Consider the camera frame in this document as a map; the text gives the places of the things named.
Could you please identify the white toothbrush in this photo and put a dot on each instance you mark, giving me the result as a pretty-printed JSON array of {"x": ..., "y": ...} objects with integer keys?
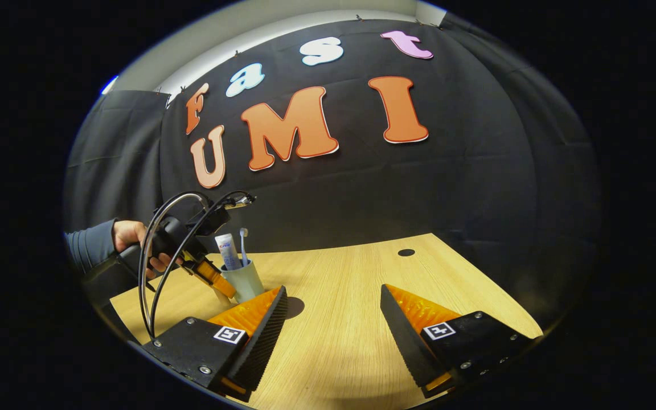
[{"x": 243, "y": 245}]

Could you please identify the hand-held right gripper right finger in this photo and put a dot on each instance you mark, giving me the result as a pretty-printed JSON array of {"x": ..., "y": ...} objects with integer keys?
[{"x": 405, "y": 347}]

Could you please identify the white toothpaste tube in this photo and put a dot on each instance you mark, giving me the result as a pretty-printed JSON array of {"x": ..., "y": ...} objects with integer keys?
[{"x": 228, "y": 250}]

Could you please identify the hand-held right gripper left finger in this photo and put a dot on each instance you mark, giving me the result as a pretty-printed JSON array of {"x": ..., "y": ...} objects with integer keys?
[{"x": 265, "y": 341}]

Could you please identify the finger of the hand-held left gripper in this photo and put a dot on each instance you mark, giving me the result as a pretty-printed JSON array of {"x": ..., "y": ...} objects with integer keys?
[{"x": 217, "y": 279}]

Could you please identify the wooden desktop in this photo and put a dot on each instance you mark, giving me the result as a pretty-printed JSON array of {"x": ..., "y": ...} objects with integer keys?
[{"x": 339, "y": 285}]

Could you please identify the dark brown round coaster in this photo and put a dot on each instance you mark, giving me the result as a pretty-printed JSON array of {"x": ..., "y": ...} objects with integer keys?
[{"x": 294, "y": 307}]

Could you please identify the black backdrop cloth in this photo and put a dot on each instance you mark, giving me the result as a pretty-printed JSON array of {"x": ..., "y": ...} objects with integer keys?
[{"x": 419, "y": 188}]

